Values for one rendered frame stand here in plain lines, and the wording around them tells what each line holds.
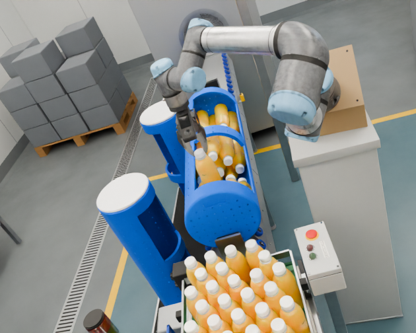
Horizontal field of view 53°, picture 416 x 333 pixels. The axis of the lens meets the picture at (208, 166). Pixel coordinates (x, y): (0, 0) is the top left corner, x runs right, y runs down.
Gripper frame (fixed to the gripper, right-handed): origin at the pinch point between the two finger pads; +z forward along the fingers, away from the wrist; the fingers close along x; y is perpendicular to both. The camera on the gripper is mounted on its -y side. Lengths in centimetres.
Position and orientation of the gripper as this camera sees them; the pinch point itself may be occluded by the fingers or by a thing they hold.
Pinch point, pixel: (199, 152)
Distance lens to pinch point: 151.7
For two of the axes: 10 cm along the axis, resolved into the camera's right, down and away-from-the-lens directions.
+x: -9.4, 3.0, 1.7
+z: 3.4, 7.6, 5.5
